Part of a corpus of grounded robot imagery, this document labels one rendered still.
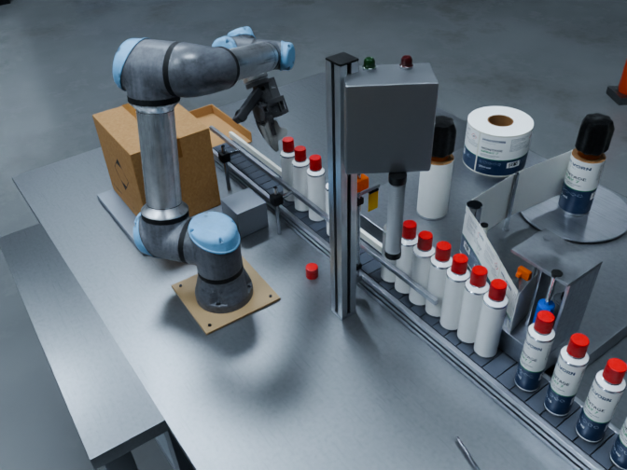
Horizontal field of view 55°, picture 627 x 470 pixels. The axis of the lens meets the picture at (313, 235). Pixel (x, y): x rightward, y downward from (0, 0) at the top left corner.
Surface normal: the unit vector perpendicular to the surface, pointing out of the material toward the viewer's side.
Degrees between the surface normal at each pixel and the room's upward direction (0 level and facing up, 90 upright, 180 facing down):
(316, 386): 0
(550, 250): 0
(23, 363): 0
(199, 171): 90
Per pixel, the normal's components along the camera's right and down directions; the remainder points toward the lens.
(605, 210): -0.04, -0.78
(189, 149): 0.58, 0.49
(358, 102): 0.02, 0.62
